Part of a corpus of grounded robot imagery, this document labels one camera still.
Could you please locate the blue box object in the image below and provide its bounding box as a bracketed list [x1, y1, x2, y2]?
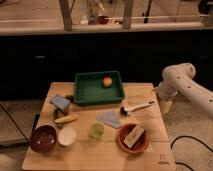
[50, 94, 70, 114]

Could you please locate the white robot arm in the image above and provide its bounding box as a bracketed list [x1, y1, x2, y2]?
[154, 63, 213, 121]

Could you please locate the small green vegetable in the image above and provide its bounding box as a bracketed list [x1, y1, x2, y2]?
[56, 123, 64, 129]

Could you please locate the blue triangular cloth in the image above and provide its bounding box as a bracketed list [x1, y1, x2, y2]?
[96, 111, 121, 129]

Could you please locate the white small bowl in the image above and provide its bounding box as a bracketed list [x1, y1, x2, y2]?
[58, 127, 77, 147]

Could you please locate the green plastic cup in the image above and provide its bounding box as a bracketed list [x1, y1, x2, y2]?
[89, 123, 104, 140]

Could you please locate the orange round fruit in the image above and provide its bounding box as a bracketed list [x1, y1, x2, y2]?
[102, 76, 112, 88]

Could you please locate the green plastic tray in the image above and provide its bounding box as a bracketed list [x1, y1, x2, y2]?
[74, 71, 125, 105]

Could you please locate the dark red bowl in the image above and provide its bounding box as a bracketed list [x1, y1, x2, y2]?
[29, 125, 57, 153]

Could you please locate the black floor cable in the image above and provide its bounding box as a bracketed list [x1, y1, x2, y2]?
[170, 134, 213, 171]

